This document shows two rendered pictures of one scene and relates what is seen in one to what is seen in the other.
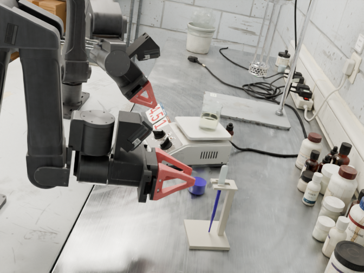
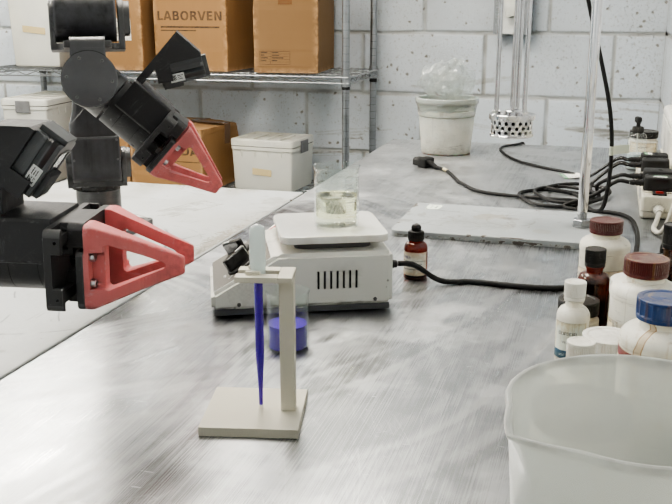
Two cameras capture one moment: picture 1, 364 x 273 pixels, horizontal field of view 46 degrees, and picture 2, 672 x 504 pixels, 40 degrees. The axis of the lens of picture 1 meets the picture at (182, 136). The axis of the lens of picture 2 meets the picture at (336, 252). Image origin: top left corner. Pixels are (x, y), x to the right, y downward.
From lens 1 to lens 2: 0.41 m
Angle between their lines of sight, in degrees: 19
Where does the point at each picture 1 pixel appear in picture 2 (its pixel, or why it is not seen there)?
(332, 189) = (614, 314)
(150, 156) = (83, 214)
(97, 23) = (60, 13)
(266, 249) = (397, 438)
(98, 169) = not seen: outside the picture
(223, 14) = (550, 103)
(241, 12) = not seen: hidden behind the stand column
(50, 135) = not seen: outside the picture
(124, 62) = (104, 75)
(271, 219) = (448, 388)
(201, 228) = (249, 400)
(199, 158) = (316, 289)
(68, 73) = (79, 164)
